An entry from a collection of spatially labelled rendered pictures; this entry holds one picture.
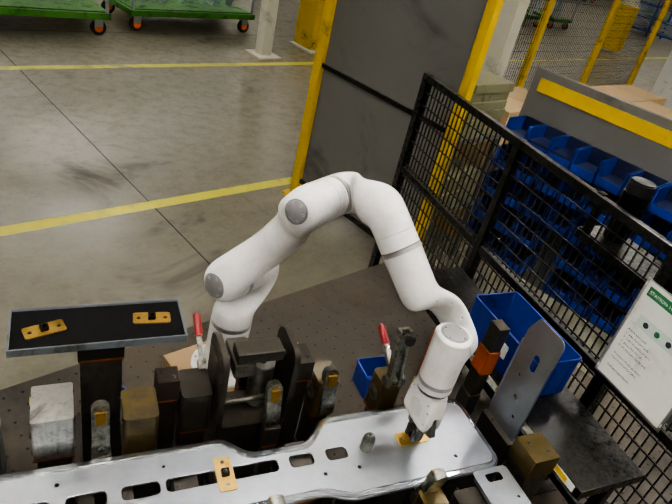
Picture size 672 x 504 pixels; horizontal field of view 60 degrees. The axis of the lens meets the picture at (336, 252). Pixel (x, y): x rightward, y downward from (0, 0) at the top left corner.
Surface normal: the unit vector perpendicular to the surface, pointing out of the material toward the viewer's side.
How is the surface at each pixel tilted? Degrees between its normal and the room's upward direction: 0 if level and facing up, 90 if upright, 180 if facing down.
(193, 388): 0
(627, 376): 90
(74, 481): 0
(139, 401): 0
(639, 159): 90
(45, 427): 90
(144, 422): 90
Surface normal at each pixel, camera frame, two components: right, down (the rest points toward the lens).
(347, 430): 0.21, -0.83
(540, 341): -0.91, 0.04
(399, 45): -0.74, 0.22
